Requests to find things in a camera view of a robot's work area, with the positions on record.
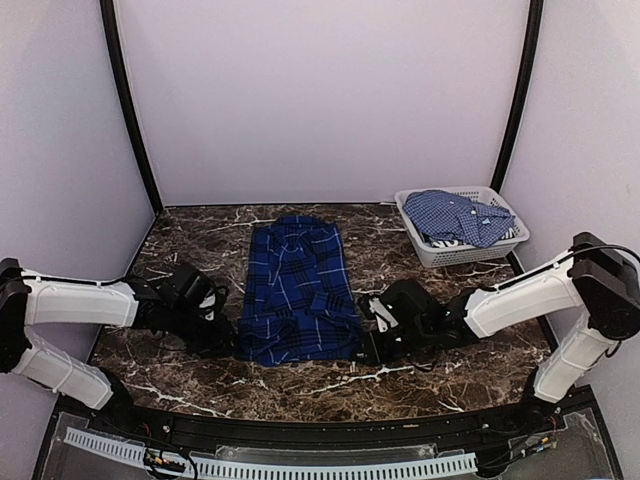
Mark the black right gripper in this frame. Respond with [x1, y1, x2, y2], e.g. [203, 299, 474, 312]
[349, 320, 431, 367]

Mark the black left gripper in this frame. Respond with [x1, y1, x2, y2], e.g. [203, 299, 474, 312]
[167, 303, 244, 359]

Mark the blue plaid long sleeve shirt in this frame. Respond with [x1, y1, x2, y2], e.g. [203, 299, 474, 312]
[235, 215, 362, 367]

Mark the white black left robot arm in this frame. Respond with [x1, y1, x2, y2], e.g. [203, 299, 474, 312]
[1, 258, 235, 436]

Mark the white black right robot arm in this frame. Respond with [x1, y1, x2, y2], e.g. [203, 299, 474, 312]
[355, 232, 639, 434]

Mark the white plastic laundry basket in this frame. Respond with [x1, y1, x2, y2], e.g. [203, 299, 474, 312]
[395, 186, 530, 268]

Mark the black white garment in basket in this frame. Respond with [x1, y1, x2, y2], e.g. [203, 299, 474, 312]
[421, 228, 517, 248]

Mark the blue small-check shirt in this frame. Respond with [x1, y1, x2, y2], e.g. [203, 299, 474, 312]
[402, 190, 515, 248]

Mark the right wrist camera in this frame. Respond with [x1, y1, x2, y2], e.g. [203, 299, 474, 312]
[357, 279, 446, 334]

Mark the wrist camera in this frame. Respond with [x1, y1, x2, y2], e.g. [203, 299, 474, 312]
[357, 279, 446, 334]
[158, 263, 229, 322]

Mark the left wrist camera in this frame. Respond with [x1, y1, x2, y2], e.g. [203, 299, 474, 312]
[158, 263, 229, 322]

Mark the white slotted cable duct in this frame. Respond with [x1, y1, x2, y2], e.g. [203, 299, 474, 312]
[64, 427, 478, 479]

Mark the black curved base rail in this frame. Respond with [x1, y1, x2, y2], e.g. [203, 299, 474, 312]
[59, 384, 601, 456]

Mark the black frame post left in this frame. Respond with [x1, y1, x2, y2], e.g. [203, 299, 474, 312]
[99, 0, 164, 217]

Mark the black frame post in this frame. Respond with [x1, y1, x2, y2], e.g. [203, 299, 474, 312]
[490, 0, 544, 192]
[99, 0, 164, 217]

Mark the black frame post right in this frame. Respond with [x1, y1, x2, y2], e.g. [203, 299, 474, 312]
[490, 0, 544, 192]

